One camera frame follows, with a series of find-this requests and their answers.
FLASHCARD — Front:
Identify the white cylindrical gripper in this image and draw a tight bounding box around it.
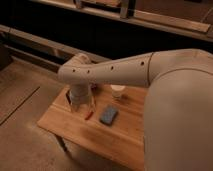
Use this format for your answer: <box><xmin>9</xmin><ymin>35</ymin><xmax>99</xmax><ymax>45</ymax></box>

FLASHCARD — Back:
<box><xmin>69</xmin><ymin>84</ymin><xmax>92</xmax><ymax>112</ymax></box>

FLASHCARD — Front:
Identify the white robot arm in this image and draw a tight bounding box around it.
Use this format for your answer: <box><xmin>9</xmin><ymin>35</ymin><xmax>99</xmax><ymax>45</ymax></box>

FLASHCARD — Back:
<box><xmin>58</xmin><ymin>49</ymin><xmax>213</xmax><ymax>171</ymax></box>

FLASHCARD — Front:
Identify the blue rectangular eraser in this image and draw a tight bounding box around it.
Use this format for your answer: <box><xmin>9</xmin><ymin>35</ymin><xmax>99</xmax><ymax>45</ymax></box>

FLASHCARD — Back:
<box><xmin>99</xmin><ymin>106</ymin><xmax>118</xmax><ymax>125</ymax></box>

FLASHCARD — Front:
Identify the red pen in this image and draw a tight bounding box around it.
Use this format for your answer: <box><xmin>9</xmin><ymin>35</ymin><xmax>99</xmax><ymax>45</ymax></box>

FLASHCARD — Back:
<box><xmin>84</xmin><ymin>97</ymin><xmax>97</xmax><ymax>121</ymax></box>

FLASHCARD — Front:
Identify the white paper cup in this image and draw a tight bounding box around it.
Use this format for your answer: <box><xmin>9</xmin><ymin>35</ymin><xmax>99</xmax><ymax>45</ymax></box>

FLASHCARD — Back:
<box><xmin>111</xmin><ymin>85</ymin><xmax>125</xmax><ymax>99</ymax></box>

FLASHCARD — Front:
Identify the wooden table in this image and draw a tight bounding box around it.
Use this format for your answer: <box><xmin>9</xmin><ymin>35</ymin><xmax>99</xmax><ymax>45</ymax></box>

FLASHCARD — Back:
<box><xmin>37</xmin><ymin>85</ymin><xmax>147</xmax><ymax>171</ymax></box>

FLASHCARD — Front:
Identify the metal chair leg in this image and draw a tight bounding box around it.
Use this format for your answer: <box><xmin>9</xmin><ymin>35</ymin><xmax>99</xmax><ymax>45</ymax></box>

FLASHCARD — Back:
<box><xmin>120</xmin><ymin>0</ymin><xmax>130</xmax><ymax>19</ymax></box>

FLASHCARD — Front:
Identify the long wooden shelf rail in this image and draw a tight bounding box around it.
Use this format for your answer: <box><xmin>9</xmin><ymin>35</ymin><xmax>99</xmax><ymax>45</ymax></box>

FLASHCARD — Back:
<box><xmin>0</xmin><ymin>24</ymin><xmax>108</xmax><ymax>72</ymax></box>

